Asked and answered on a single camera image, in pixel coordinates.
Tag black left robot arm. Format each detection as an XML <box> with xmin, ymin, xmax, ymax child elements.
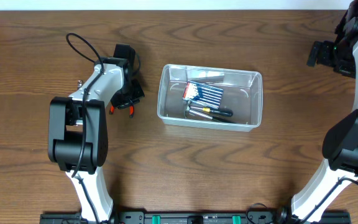
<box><xmin>40</xmin><ymin>44</ymin><xmax>144</xmax><ymax>223</ymax></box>

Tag silver combination wrench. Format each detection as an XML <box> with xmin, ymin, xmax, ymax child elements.
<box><xmin>77</xmin><ymin>80</ymin><xmax>83</xmax><ymax>88</ymax></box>

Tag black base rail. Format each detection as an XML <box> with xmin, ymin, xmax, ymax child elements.
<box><xmin>39</xmin><ymin>210</ymin><xmax>352</xmax><ymax>224</ymax></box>

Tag clear plastic container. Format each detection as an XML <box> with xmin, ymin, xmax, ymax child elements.
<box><xmin>157</xmin><ymin>64</ymin><xmax>263</xmax><ymax>132</ymax></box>

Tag orange handled pliers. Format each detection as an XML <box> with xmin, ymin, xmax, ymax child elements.
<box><xmin>109</xmin><ymin>105</ymin><xmax>134</xmax><ymax>118</ymax></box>

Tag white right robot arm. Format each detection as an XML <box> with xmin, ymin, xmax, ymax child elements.
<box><xmin>274</xmin><ymin>0</ymin><xmax>358</xmax><ymax>223</ymax></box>

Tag claw hammer black handle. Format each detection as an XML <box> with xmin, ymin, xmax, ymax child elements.
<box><xmin>185</xmin><ymin>106</ymin><xmax>231</xmax><ymax>123</ymax></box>

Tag yellow black screwdriver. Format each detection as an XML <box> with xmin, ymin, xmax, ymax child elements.
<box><xmin>190</xmin><ymin>106</ymin><xmax>233</xmax><ymax>117</ymax></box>

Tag precision screwdriver set case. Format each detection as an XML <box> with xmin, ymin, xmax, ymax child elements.
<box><xmin>183</xmin><ymin>81</ymin><xmax>224</xmax><ymax>109</ymax></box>

